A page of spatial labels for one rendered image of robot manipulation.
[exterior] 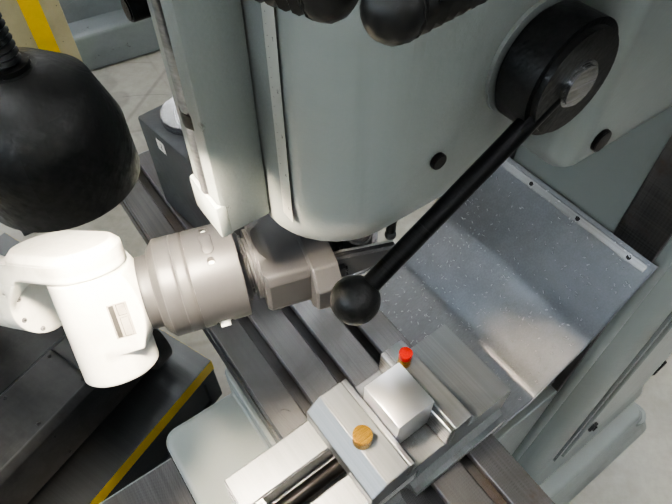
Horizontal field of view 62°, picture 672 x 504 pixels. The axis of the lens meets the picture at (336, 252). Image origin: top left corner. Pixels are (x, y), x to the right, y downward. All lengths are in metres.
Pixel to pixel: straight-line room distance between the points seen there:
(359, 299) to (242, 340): 0.54
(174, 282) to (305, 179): 0.17
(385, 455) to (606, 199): 0.43
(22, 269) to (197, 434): 0.48
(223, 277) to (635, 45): 0.33
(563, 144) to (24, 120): 0.34
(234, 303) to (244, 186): 0.14
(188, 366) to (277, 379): 0.65
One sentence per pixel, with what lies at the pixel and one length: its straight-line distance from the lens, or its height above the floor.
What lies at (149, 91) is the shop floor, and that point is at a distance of 2.97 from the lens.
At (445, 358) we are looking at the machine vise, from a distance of 0.75.
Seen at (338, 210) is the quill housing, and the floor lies 1.39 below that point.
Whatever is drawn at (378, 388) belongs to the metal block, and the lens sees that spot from 0.64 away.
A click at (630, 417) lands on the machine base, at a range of 1.74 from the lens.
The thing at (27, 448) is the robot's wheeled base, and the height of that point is 0.58.
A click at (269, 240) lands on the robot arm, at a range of 0.49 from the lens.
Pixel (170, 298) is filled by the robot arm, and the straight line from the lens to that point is 0.47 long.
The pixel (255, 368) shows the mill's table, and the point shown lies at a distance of 0.82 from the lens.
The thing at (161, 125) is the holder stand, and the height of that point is 1.10.
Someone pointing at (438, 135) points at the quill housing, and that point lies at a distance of 0.33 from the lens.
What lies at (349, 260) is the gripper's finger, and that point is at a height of 1.24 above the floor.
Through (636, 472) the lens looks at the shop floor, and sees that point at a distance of 1.91.
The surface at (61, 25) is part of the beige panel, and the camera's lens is 2.24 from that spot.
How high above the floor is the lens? 1.64
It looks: 51 degrees down
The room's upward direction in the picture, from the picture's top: straight up
